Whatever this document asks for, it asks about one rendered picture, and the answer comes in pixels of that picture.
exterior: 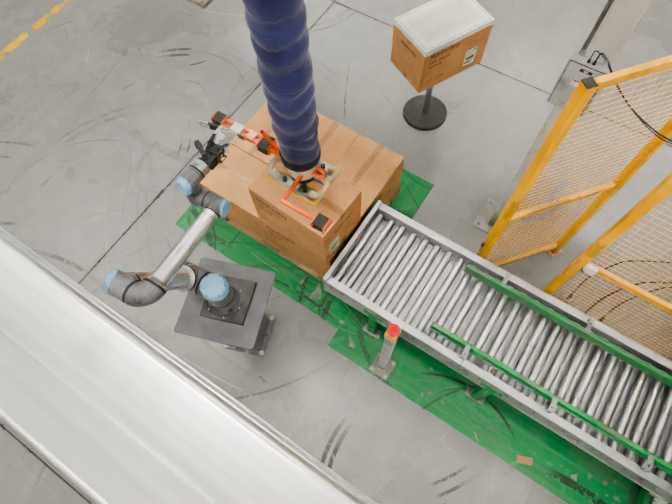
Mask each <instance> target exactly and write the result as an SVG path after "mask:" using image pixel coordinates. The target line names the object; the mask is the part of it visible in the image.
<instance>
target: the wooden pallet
mask: <svg viewBox="0 0 672 504"><path fill-rule="evenodd" d="M399 189H400V186H399V187H398V189H397V190H396V192H395V193H394V195H393V196H392V197H391V199H390V200H389V202H388V203H387V206H388V204H389V203H390V202H391V203H393V202H394V201H395V199H396V198H397V196H398V195H399ZM220 219H222V220H224V221H225V222H227V223H228V224H230V225H232V226H233V227H235V228H236V229H238V230H240V231H241V232H243V233H245V234H246V235H248V236H249V237H251V238H253V239H254V240H256V241H258V242H259V243H261V244H262V245H264V246H266V247H267V248H269V249H270V250H272V251H274V252H275V253H277V254H279V255H280V256H282V257H283V258H285V259H287V260H288V261H290V262H291V263H293V264H295V265H296V266H298V267H300V268H301V269H303V270H304V271H306V272H308V273H309V274H311V275H312V276H314V277H316V278H317V279H319V280H321V281H322V282H323V277H324V276H323V275H321V274H319V273H318V272H316V271H314V270H313V269H311V268H310V267H308V266H306V265H305V264H303V263H301V262H300V261H298V260H297V259H295V258H293V257H292V256H290V255H288V254H287V253H285V252H284V251H282V250H280V249H279V248H277V247H275V246H274V245H272V244H271V243H269V242H267V241H266V240H264V239H262V238H261V237H259V236H258V235H256V234H254V233H253V232H251V231H249V230H248V229H246V228H244V227H243V226H241V225H240V224H238V223H236V222H235V221H233V220H231V219H230V218H228V217H227V216H226V217H220Z"/></svg>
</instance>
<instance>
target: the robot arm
mask: <svg viewBox="0 0 672 504"><path fill-rule="evenodd" d="M222 127H223V125H221V126H219V127H218V128H217V129H216V130H215V132H214V133H213V134H212V136H211V137H210V139H209V141H208V144H207V146H206V149H205V150H204V149H203V146H202V143H201V142H199V140H196V141H194V145H195V148H196V149H198V151H199V153H200V155H201V156H202V157H199V158H198V159H194V161H193V162H192V163H191V164H190V165H189V166H188V167H187V168H186V169H185V171H184V172H183V173H182V174H181V175H180V176H179V177H178V178H177V180H176V181H175V183H174V184H175V187H176V188H177V189H178V190H179V191H180V192H181V193H182V194H184V195H186V197H187V198H188V201H189V202H190V203H191V204H192V205H194V206H197V207H200V206H201V207H203V209H202V211H201V213H200V214H199V215H198V216H197V218H196V219H195V220H194V221H193V223H192V224H191V225H190V227H189V228H188V229H187V230H186V232H185V233H184V234H183V235H182V237H181V238H180V239H179V240H178V242H177V243H176V244H175V246H174V247H173V248H172V249H171V251H170V252H169V253H168V254H167V256H166V257H165V258H164V259H163V261H162V262H161V263H160V264H159V266H158V267H157V268H156V270H155V271H145V272H122V271H121V270H118V269H113V270H111V271H110V272H109V273H108V274H107V275H106V277H105V278H104V280H103V283H102V289H103V291H104V292H105V293H107V294H108V295H111V296H112V297H114V298H116V299H118V300H120V301H121V302H123V303H125V304H126V305H128V306H131V307H143V306H147V305H150V304H153V303H155V302H157V301H158V300H160V299H161V298H162V297H163V296H164V295H165V294H166V292H167V291H170V290H178V291H180V292H186V291H190V292H192V293H194V294H196V295H197V296H199V297H201V298H203V299H205V300H207V301H208V303H209V307H210V308H211V310H212V311H213V312H214V313H216V314H218V315H229V314H231V313H233V312H234V311H235V310H236V309H237V308H238V306H239V304H240V294H239V292H238V290H237V289H236V288H235V287H233V286H231V285H229V283H228V282H227V280H226V279H225V278H224V277H223V276H221V275H219V274H213V273H211V272H209V271H207V270H205V269H203V268H201V267H199V266H197V265H195V264H193V263H192V262H190V261H187V259H188V258H189V257H190V255H191V254H192V253H193V251H194V250H195V249H196V247H197V246H198V245H199V244H200V242H201V241H202V240H203V238H204V237H205V236H206V234H207V233H208V232H209V230H210V229H211V228H212V226H213V225H214V224H215V223H216V221H217V220H218V219H219V218H220V217H226V216H227V214H228V213H229V211H230V207H231V204H230V201H229V200H228V199H226V198H225V197H222V196H219V195H217V194H215V193H213V192H211V191H209V190H207V189H205V188H203V187H202V186H201V184H200V182H201V181H202V180H203V179H204V178H205V176H206V175H207V174H208V173H209V172H210V169H211V170H213V169H214V168H215V167H216V166H217V165H218V164H219V163H222V162H223V161H224V160H225V159H226V158H227V156H226V155H225V152H226V153H231V151H230V150H229V149H228V147H229V145H230V144H229V143H226V144H224V145H222V146H221V145H219V144H218V145H217V143H218V142H219V140H223V139H224V138H225V136H224V134H223V133H222V132H221V129H222ZM215 143H216V144H215ZM222 157H225V158H224V160H223V161H221V160H220V159H222Z"/></svg>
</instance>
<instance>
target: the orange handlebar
mask: <svg viewBox="0 0 672 504"><path fill-rule="evenodd" d="M243 131H245V132H246V133H248V134H247V135H245V134H243V133H240V135H242V136H243V137H244V138H245V139H246V140H247V141H248V142H250V143H252V144H253V143H254V144H256V143H257V142H258V141H256V139H257V138H258V139H261V137H262V136H260V135H258V133H256V132H254V131H252V130H249V129H247V128H244V129H243ZM270 152H271V153H273V154H274V155H276V156H278V157H280V154H279V152H277V151H275V150H273V149H270ZM316 170H318V171H320V172H322V173H323V174H322V175H320V174H318V173H316V172H315V171H312V172H311V174H312V175H314V176H316V177H317V178H320V179H323V178H325V177H326V175H327V172H326V170H324V169H322V168H321V167H319V166H316ZM303 177H304V176H303V175H300V176H298V177H297V179H296V180H295V181H294V182H293V184H292V185H291V186H290V187H289V189H288V190H287V191H286V193H285V194H284V195H283V196H282V198H281V203H282V204H284V205H285V206H287V207H289V208H291V209H292V210H294V211H296V212H298V213H299V214H301V215H303V216H305V217H307V218H308V219H310V220H313V218H314V216H312V215H311V214H309V213H307V212H305V211H304V210H302V209H300V208H298V207H296V206H295V205H293V204H291V203H289V202H287V201H286V199H287V198H288V196H289V195H290V194H291V192H292V191H293V190H294V189H295V187H296V186H297V185H298V183H299V182H300V181H301V180H302V178H303Z"/></svg>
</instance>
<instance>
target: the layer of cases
mask: <svg viewBox="0 0 672 504"><path fill-rule="evenodd" d="M316 113H317V112H316ZM317 115H318V117H319V125H318V140H319V143H320V147H321V157H320V159H322V160H324V161H326V162H328V163H330V164H332V165H334V166H336V167H338V168H339V169H341V173H340V175H339V178H341V179H343V180H344V181H346V182H348V183H349V184H351V185H352V186H354V187H356V188H357V189H359V190H361V191H362V193H361V221H360V222H359V223H358V225H357V226H356V227H355V228H354V230H353V231H352V232H351V233H350V235H349V236H348V237H347V238H346V240H345V241H344V242H343V243H342V245H341V246H340V247H339V248H338V249H337V251H336V252H335V253H334V254H333V256H332V257H331V258H330V259H329V261H328V262H327V263H325V262H324V261H322V260H321V259H319V258H318V257H316V256H315V255H313V254H312V253H310V252H309V251H308V250H306V249H305V248H303V247H302V246H300V245H299V244H297V243H296V242H294V241H293V240H291V239H290V238H288V237H287V236H285V235H284V234H283V233H281V232H280V231H278V230H277V229H275V228H274V227H272V226H271V225H269V224H268V223H266V222H265V221H263V220H262V219H261V218H259V216H258V213H257V211H256V208H255V206H254V203H253V200H252V198H251V195H250V193H249V190H248V187H249V186H250V185H251V184H252V183H253V182H254V180H255V179H256V178H257V177H258V176H259V175H260V174H261V173H262V172H263V171H264V170H265V169H266V168H267V166H268V164H269V162H270V160H272V159H273V157H275V156H276V155H274V154H273V153H271V154H270V156H269V155H268V156H267V155H265V154H263V153H261V152H260V151H258V148H257V145H256V144H254V143H253V144H252V143H250V142H248V141H247V140H246V139H245V141H243V140H242V139H240V138H238V137H237V136H235V137H234V138H233V140H232V141H231V142H230V143H229V144H230V145H229V147H228V149H229V150H230V151H231V153H226V152H225V155H226V156H227V158H226V159H225V160H224V158H225V157H222V159H220V160H221V161H223V160H224V161H223V162H222V163H219V164H218V165H217V166H216V167H215V168H214V169H213V170H211V169H210V172H209V173H208V174H207V175H206V176H205V178H204V179H203V180H202V181H201V182H200V184H201V186H202V187H203V188H205V189H207V190H209V191H211V192H213V193H215V194H217V195H219V196H222V197H225V198H226V199H228V200H229V201H230V204H231V207H230V211H229V213H228V214H227V217H228V218H230V219H231V220H233V221H235V222H236V223H238V224H240V225H241V226H243V227H244V228H246V229H248V230H249V231H251V232H253V233H254V234H256V235H258V236H259V237H261V238H262V239H264V240H266V241H267V242H269V243H271V244H272V245H274V246H275V247H277V248H279V249H280V250H282V251H284V252H285V253H287V254H288V255H290V256H292V257H293V258H295V259H297V260H298V261H300V262H301V263H303V264H305V265H306V266H308V267H310V268H311V269H313V270H314V271H316V272H318V273H319V274H321V275H323V276H325V274H326V273H327V272H328V270H329V269H330V267H331V266H332V265H333V263H334V262H335V260H336V259H337V258H338V256H339V255H340V253H341V252H342V251H343V249H344V248H345V246H346V245H347V244H348V242H349V241H350V239H351V238H352V237H353V235H354V234H355V232H356V231H357V230H358V228H359V227H360V225H361V224H362V223H363V221H364V220H365V218H366V217H367V216H368V214H369V213H370V211H371V210H372V209H373V207H374V206H375V204H376V203H377V202H378V200H379V201H381V202H382V203H383V204H385V205H387V203H388V202H389V200H390V199H391V197H392V196H393V195H394V193H395V192H396V190H397V189H398V187H399V186H400V181H401V175H402V169H403V163H404V157H403V156H401V155H399V154H397V153H395V152H393V151H391V150H389V149H387V148H385V147H383V146H382V145H380V144H378V143H376V142H374V141H372V140H370V139H368V138H366V137H364V136H362V135H359V134H358V133H356V132H354V131H352V130H350V129H348V128H346V127H344V126H342V125H341V124H339V123H337V122H335V121H333V120H331V119H329V118H327V117H325V116H323V115H321V114H319V113H317ZM271 120H272V119H271V117H270V115H269V113H268V109H267V102H266V103H265V104H264V105H263V106H262V107H261V108H260V109H259V111H258V112H257V113H256V114H255V115H254V116H253V117H252V118H251V119H250V121H249V122H248V123H247V124H246V125H245V128H247V129H249V130H252V131H254V132H256V133H258V135H260V136H263V135H262V134H261V133H260V130H261V129H263V130H264V131H265V133H266V134H268V135H270V136H272V137H273V138H275V139H276V142H277V145H279V142H278V140H277V137H276V135H275V133H274V132H273V130H272V127H271Z"/></svg>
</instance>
